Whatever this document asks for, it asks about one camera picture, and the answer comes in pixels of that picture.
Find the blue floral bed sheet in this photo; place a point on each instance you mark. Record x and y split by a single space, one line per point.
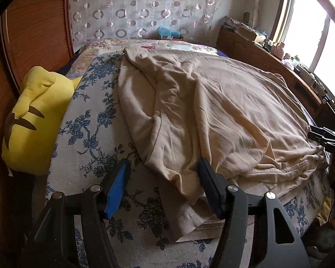
95 145

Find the pink floral quilt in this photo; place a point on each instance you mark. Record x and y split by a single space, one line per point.
162 44

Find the stack of books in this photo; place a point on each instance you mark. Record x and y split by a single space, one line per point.
243 30

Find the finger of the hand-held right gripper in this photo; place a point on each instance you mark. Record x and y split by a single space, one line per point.
325 138

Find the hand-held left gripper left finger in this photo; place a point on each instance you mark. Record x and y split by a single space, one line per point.
118 189

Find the wooden headboard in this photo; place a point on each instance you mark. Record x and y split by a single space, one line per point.
36 25

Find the grey circle-pattern headboard cover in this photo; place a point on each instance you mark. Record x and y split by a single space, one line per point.
145 5

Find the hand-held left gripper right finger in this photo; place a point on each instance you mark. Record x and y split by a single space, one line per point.
212 192

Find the window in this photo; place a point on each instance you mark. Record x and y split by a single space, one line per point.
310 33

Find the teal-topped small box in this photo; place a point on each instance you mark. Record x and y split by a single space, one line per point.
170 33

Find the pink figurine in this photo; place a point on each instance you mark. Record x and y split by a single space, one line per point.
279 50

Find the yellow plush toy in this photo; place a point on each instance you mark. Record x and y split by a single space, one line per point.
36 122

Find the wooden bedside cabinet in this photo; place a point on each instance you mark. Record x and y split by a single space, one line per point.
268 61

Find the beige printed t-shirt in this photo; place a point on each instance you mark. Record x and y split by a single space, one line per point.
212 111

